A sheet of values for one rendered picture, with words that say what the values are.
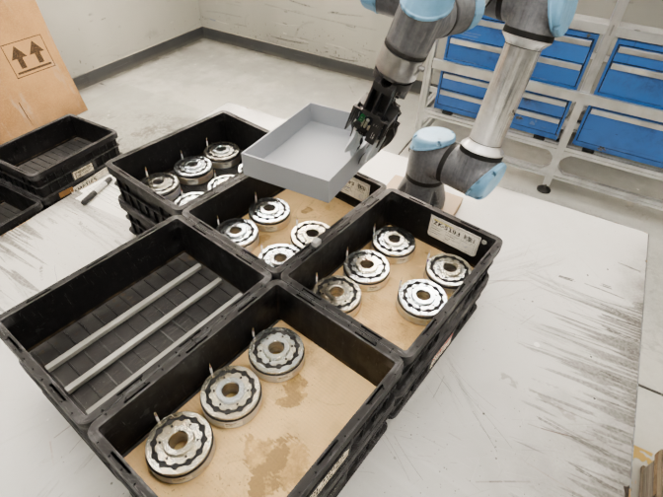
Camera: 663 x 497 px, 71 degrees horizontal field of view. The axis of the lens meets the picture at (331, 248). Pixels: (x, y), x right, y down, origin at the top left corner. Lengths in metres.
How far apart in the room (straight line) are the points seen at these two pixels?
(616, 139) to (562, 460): 2.09
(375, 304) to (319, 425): 0.29
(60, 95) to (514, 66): 3.11
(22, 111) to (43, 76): 0.28
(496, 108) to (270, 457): 0.92
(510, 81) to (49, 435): 1.23
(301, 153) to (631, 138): 2.14
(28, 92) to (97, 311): 2.73
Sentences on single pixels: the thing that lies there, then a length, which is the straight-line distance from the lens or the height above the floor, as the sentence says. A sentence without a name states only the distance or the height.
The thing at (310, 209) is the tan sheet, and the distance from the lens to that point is 1.22.
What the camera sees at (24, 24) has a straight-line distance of 3.71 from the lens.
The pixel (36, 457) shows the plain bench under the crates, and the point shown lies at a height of 0.70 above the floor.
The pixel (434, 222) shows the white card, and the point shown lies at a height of 0.90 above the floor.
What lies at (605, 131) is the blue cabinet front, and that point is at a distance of 2.87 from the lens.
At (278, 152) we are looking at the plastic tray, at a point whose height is 1.04.
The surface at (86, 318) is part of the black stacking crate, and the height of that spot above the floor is 0.83.
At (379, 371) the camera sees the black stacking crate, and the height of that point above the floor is 0.88.
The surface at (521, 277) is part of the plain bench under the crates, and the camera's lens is 1.34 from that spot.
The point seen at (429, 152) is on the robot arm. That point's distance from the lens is 1.31.
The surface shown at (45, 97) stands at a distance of 3.72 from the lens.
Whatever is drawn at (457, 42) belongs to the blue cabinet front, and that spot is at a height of 0.72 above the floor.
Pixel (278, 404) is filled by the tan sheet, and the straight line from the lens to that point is 0.85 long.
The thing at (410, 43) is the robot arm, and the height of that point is 1.33.
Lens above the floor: 1.58
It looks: 43 degrees down
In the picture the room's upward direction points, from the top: 3 degrees clockwise
